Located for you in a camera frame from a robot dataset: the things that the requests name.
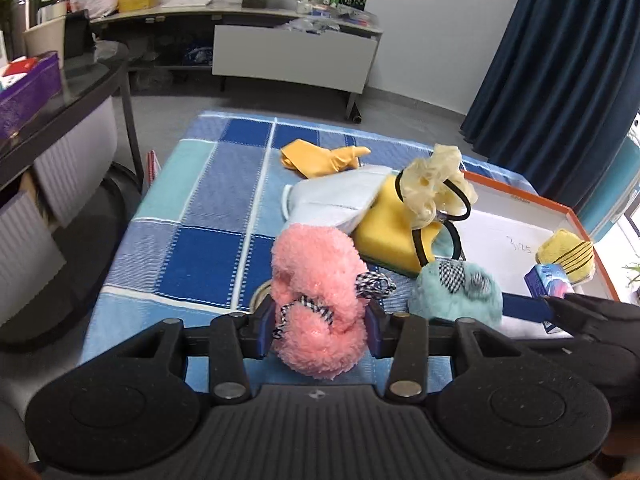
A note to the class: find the pile of small packets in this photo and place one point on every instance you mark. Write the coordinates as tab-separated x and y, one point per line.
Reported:
330	20

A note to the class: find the white paper cup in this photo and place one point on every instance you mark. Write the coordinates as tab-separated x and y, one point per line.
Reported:
45	37

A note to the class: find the blue bag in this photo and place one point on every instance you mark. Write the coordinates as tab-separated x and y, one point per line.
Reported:
200	55

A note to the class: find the yellow rubber glove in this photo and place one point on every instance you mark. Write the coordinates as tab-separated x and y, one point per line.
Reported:
310	160

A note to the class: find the dark round glass table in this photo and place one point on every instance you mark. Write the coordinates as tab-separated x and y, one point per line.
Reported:
85	75

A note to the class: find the small blue purple carton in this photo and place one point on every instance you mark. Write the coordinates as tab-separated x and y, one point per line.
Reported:
545	280

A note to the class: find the pale yellow scrunchie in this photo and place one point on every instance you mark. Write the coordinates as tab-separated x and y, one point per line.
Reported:
425	185

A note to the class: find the white face mask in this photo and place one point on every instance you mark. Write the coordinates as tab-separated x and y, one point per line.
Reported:
325	200

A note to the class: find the white TV cabinet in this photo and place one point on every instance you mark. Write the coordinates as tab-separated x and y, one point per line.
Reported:
290	55

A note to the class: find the dark blue curtain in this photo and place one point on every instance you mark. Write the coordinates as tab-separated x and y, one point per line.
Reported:
550	60

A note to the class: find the white box with orange rim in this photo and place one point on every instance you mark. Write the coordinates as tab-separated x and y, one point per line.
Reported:
500	245

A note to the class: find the yellow sponge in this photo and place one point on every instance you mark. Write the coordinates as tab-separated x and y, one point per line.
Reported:
385	230

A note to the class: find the purple basket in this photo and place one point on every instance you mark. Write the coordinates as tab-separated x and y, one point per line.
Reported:
30	95

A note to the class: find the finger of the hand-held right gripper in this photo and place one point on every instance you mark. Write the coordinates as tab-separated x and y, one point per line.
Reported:
525	307

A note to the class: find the yellow striped sponge cloth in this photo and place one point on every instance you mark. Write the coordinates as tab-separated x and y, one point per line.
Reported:
560	247

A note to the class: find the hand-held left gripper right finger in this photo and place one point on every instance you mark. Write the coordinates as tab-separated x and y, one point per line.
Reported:
374	331

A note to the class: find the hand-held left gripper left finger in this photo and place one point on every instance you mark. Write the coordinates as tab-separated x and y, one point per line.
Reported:
266	329

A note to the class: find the plant in steel pot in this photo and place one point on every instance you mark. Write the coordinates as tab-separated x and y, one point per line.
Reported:
25	20

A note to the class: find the blue plaid blanket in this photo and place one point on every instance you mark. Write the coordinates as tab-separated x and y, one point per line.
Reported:
200	250

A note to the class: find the white ribbed stool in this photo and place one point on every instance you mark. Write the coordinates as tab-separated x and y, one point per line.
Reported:
25	250
75	160

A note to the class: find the red and white box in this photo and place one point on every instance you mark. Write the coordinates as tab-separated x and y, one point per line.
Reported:
17	70

